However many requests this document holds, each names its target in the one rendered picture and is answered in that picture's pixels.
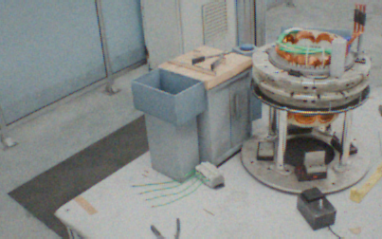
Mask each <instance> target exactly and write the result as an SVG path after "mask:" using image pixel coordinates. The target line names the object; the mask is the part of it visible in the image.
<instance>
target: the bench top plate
mask: <svg viewBox="0 0 382 239"><path fill-rule="evenodd" d="M371 96H374V97H375V98H374V99H369V100H367V101H366V102H365V103H363V104H362V105H363V107H362V111H361V106H359V107H358V108H356V109H355V110H354V120H353V126H352V132H353V133H354V134H356V135H357V136H358V137H360V138H361V139H362V141H364V143H366V146H367V147H368V149H369V151H370V152H369V153H370V155H371V163H370V167H369V170H368V171H367V172H366V173H365V174H364V176H362V178H360V179H359V180H358V181H356V183H355V184H352V185H351V186H349V187H346V188H344V189H341V190H337V191H332V192H328V193H323V194H324V196H326V198H327V199H328V200H329V201H330V202H331V203H332V205H334V207H335V208H336V209H337V217H336V222H335V223H334V225H332V226H329V227H331V229H332V230H333V232H335V233H336V234H337V235H339V236H340V237H343V236H344V237H343V238H345V239H347V238H349V239H382V205H381V204H382V177H381V178H380V180H379V181H378V182H377V183H376V184H375V185H374V186H373V188H372V189H371V190H370V191H369V192H368V193H367V194H366V196H365V197H364V198H363V199H362V201H360V203H356V202H354V201H353V200H351V201H350V191H351V189H352V188H353V186H355V187H357V188H358V189H357V190H359V189H360V188H361V187H362V186H363V185H364V183H366V181H367V180H368V179H369V178H370V177H371V176H372V175H373V173H375V171H377V166H379V164H380V163H381V162H382V156H381V150H380V143H379V139H378V132H379V131H382V117H381V116H380V113H379V112H378V105H379V104H382V86H379V87H374V88H371V93H370V97H371ZM268 123H269V106H262V118H261V119H256V120H254V121H252V132H253V131H255V130H257V129H258V128H260V127H262V126H264V125H267V124H268ZM357 132H359V133H357ZM218 170H219V171H222V172H223V174H224V178H225V184H226V187H224V188H223V189H221V190H214V188H212V187H209V185H207V184H206V183H202V184H201V182H204V181H203V180H202V179H198V176H194V177H193V178H192V179H190V180H189V181H188V182H186V181H185V182H186V183H184V184H183V185H180V183H178V182H175V181H174V182H170V181H173V180H172V179H170V178H169V177H167V176H165V175H163V174H160V173H159V172H158V171H155V170H153V168H152V162H151V158H150V151H148V152H147V153H146V154H143V155H142V156H139V157H138V158H137V159H135V160H134V161H133V162H131V163H129V164H127V165H126V166H125V167H123V168H121V169H120V170H118V171H117V172H115V173H114V174H113V175H110V176H108V177H106V179H104V180H102V181H101V182H100V183H97V185H95V186H93V188H90V189H89V190H87V191H86V192H85V193H82V194H80V195H81V196H82V197H83V198H84V199H86V200H87V202H89V204H90V205H92V206H93V207H94V208H95V209H96V210H97V211H98V212H96V213H95V214H92V215H91V216H90V215H89V214H88V213H87V212H86V211H85V210H84V209H83V208H82V207H81V206H80V205H79V203H76V201H74V199H73V200H71V201H69V202H67V203H66V204H64V205H63V206H61V207H60V208H59V209H58V210H57V211H56V212H55V213H54V215H55V216H57V217H59V219H61V220H62V221H64V222H65V223H66V225H68V226H70V228H72V229H73V230H75V231H76V232H79V233H80V234H81V235H82V236H84V237H85V238H86V239H158V237H156V236H155V234H154V233H153V231H152V230H151V227H150V226H151V225H154V226H155V228H156V229H158V230H159V231H160V234H161V235H163V236H164V237H166V238H167V239H175V238H174V237H173V236H174V235H175V236H176V232H177V228H176V218H179V219H180V229H181V233H180V235H179V239H340V238H338V237H337V236H335V235H334V234H333V233H332V232H331V230H330V229H329V228H328V227H325V228H323V229H320V230H313V229H312V228H311V227H310V225H309V224H308V223H307V221H305V219H304V218H303V216H302V215H301V213H300V212H299V211H298V209H297V208H296V206H297V194H298V193H291V192H289V191H284V190H282V189H277V188H275V187H272V186H269V185H268V184H265V183H264V182H262V181H261V180H259V179H258V178H257V177H255V176H254V175H252V174H251V173H250V172H249V171H248V169H247V168H246V166H245V165H244V163H243V160H242V156H241V152H240V153H239V154H237V155H236V156H234V157H233V158H232V159H230V160H229V161H227V162H226V163H224V165H221V167H219V168H218ZM196 179H198V180H197V181H196V182H195V180H196ZM161 182H169V183H165V184H156V183H161ZM193 182H195V183H194V184H193V185H192V186H190V185H191V184H192V183H193ZM144 184H154V185H148V186H138V185H144ZM200 184H201V186H200V187H198V185H200ZM176 185H180V186H178V187H175V186H176ZM130 186H131V187H130ZM132 186H135V187H132ZM189 186H190V187H189ZM168 187H173V188H170V189H167V190H159V189H164V188H168ZM187 187H189V188H188V189H187ZM197 187H198V189H197V190H195V189H196V188H197ZM185 189H187V190H185ZM151 190H158V191H153V192H149V191H151ZM183 190H185V191H184V192H182V193H181V191H183ZM193 190H195V192H194V193H191V192H192V191H193ZM143 192H147V193H143ZM137 193H139V194H137ZM172 193H178V194H172ZM188 193H190V194H189V195H186V194H188ZM164 194H170V195H167V196H163V197H158V196H160V195H164ZM80 195H79V196H80ZM183 195H186V196H184V197H181V196H183ZM153 197H156V198H155V199H151V198H153ZM178 197H181V198H180V199H178V200H175V199H177V198H178ZM146 199H150V200H148V201H144V200H146ZM173 200H175V201H174V202H172V201H173ZM339 200H343V201H339ZM168 202H171V203H170V204H168V205H163V204H165V203H168ZM345 204H347V205H345ZM156 205H162V206H159V207H152V206H156ZM343 205H345V206H343ZM379 205H380V206H381V207H380V206H379ZM342 206H343V207H342ZM149 207H150V208H149ZM291 211H292V212H291ZM293 212H295V213H293ZM344 212H345V213H344ZM358 216H359V218H360V220H359V218H358ZM380 216H381V217H380ZM370 223H371V224H370ZM359 227H361V232H360V233H359V234H358V235H356V234H355V233H353V232H352V231H351V230H348V229H355V228H359ZM346 232H347V234H346ZM336 237H337V238H336Z"/></svg>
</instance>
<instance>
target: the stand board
mask: <svg viewBox="0 0 382 239"><path fill-rule="evenodd" d="M195 50H200V51H202V55H205V56H211V55H214V54H217V53H222V52H223V51H224V50H220V49H217V48H214V47H208V46H201V47H198V48H197V49H195ZM224 57H225V58H226V64H219V65H218V66H217V67H216V68H215V69H213V70H214V71H216V76H215V77H214V76H212V75H210V74H205V73H202V72H200V71H195V70H192V69H190V68H186V67H183V66H178V65H175V64H169V63H164V64H161V65H159V66H158V67H157V68H159V67H161V68H164V69H168V70H171V71H175V72H177V73H179V74H184V75H187V76H189V77H194V78H195V79H198V80H202V81H204V86H205V89H207V90H210V89H211V88H212V87H214V86H215V85H218V84H219V83H223V82H224V81H226V80H228V79H229V78H231V77H233V76H234V75H237V74H239V73H240V72H243V71H244V70H246V69H248V68H249V67H252V58H251V57H246V56H243V55H240V54H234V53H229V54H228V55H226V56H224ZM192 58H197V57H196V56H193V50H192V51H190V52H189V53H185V54H184V55H181V56H178V57H177V58H174V59H175V60H177V61H182V62H184V63H187V64H192V60H191V59H192ZM216 59H217V57H216V58H209V59H206V60H205V61H204V62H202V63H200V64H195V65H197V66H201V67H204V68H206V69H210V64H212V63H213V62H214V61H215V60H216Z"/></svg>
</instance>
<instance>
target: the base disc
mask: <svg viewBox="0 0 382 239"><path fill-rule="evenodd" d="M268 124H269V123H268ZM268 124H267V125H264V126H262V127H260V128H258V129H257V130H255V131H253V132H252V138H251V139H249V140H248V141H246V142H245V143H243V146H242V150H241V156H242V160H243V163H244V165H245V166H246V168H247V169H248V171H249V172H250V173H251V174H252V175H254V176H255V177H257V178H258V179H259V180H261V181H262V182H264V183H265V184H268V185H269V186H272V187H275V188H277V189H282V190H284V191H289V192H291V193H301V191H304V190H307V189H310V188H315V187H317V188H318V189H319V190H320V191H321V192H322V193H328V192H332V191H337V190H341V189H344V188H346V187H349V186H351V185H352V184H355V183H356V181H358V180H359V179H360V178H362V176H364V174H365V173H366V172H367V171H368V170H369V167H370V163H371V155H370V153H369V152H370V151H369V149H368V147H367V146H366V143H364V141H362V139H361V138H360V137H358V136H357V135H356V134H354V133H353V132H352V136H351V141H352V142H353V145H354V146H355V147H356V149H358V151H357V154H352V155H350V156H349V157H348V158H349V159H350V160H351V161H352V163H351V165H350V166H349V167H348V168H346V169H345V170H344V171H346V172H344V171H343V172H337V171H335V169H334V166H335V164H337V163H338V162H339V152H338V151H337V150H336V148H335V147H334V146H333V145H332V144H331V143H330V140H331V139H332V138H331V137H329V136H326V135H324V134H322V133H319V132H318V129H319V128H320V127H324V126H318V125H316V126H313V129H312V132H310V133H300V134H295V135H290V136H289V134H287V132H286V140H288V139H290V138H317V139H319V140H323V141H324V142H327V143H328V144H329V145H330V146H331V147H332V148H333V149H334V151H335V153H336V156H335V158H334V159H333V161H332V162H330V163H329V164H328V165H326V167H327V170H326V173H327V177H326V179H319V180H312V181H303V182H298V178H297V177H296V174H295V173H294V170H295V167H293V166H291V165H287V164H286V163H285V165H287V168H291V170H292V173H291V174H290V175H282V174H279V173H278V172H276V171H273V170H272V169H270V164H271V163H273V162H276V161H277V153H276V151H277V138H274V139H272V141H266V140H265V139H264V135H266V134H268ZM342 129H343V127H341V126H339V125H336V124H333V130H335V131H337V132H338V133H340V132H341V133H342ZM258 142H275V143H274V160H271V161H260V160H257V151H258Z"/></svg>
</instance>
